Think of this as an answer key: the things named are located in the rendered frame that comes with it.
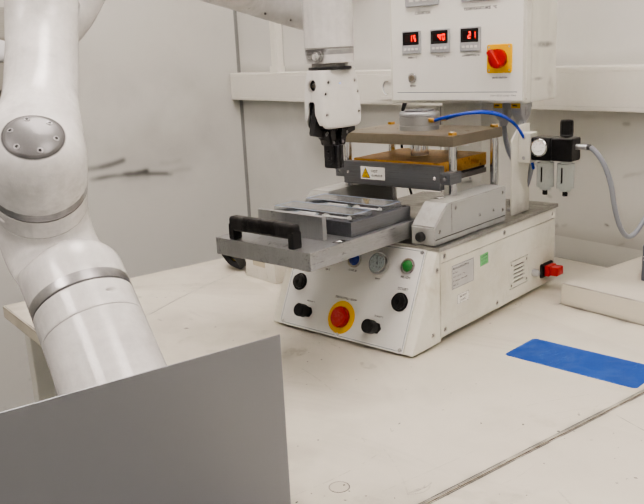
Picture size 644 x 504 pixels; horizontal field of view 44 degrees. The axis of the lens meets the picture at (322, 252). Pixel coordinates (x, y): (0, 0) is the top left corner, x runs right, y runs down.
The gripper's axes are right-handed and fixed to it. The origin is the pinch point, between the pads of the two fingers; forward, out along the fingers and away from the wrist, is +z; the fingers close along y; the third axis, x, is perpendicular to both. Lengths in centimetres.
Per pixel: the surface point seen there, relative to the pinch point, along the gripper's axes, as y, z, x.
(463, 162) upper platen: 26.2, 4.0, -9.8
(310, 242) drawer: -13.8, 11.8, -6.7
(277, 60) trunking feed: 94, -16, 110
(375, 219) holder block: -1.4, 10.0, -10.2
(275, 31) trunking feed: 94, -25, 110
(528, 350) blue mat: 13.9, 33.8, -30.8
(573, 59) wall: 76, -13, -8
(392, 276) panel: 4.0, 21.5, -9.2
